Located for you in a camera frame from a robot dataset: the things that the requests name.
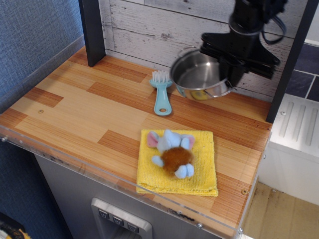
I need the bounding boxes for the blue plush elephant toy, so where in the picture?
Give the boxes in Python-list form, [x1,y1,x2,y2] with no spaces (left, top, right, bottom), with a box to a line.
[147,129,195,179]

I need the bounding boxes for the silver dispenser panel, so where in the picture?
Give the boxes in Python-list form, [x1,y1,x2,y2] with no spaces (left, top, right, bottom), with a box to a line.
[91,198,153,239]

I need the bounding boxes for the black shelf post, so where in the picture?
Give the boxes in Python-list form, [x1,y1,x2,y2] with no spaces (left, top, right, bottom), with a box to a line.
[266,0,319,123]
[78,0,106,67]

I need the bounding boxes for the light blue brush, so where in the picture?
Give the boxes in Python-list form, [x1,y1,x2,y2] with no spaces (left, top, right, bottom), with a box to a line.
[149,71,172,116]

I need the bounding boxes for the clear acrylic edge guard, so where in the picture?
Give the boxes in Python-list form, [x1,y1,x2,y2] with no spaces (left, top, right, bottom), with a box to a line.
[0,126,242,239]

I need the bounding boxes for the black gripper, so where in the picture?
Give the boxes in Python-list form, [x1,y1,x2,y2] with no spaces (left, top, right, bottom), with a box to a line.
[200,27,280,89]

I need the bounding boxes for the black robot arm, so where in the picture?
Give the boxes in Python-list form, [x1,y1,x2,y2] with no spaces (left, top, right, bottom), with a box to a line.
[200,0,287,87]

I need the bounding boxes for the black right shelf post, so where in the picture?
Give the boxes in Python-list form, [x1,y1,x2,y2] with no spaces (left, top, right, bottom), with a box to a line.
[266,0,319,123]

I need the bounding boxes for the black left shelf post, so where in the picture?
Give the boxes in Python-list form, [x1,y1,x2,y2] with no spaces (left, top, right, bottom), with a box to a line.
[78,0,106,67]

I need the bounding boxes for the white ribbed cabinet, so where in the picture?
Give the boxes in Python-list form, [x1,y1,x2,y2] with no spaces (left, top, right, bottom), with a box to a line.
[258,94,319,204]

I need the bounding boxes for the silver steel pot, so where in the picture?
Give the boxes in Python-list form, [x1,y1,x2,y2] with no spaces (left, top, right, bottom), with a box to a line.
[169,46,233,101]

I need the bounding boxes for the yellow black object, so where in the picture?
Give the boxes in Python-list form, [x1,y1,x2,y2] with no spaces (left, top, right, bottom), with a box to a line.
[0,221,31,239]

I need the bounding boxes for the yellow folded cloth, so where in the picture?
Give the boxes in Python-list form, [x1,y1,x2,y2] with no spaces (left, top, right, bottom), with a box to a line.
[136,129,218,197]

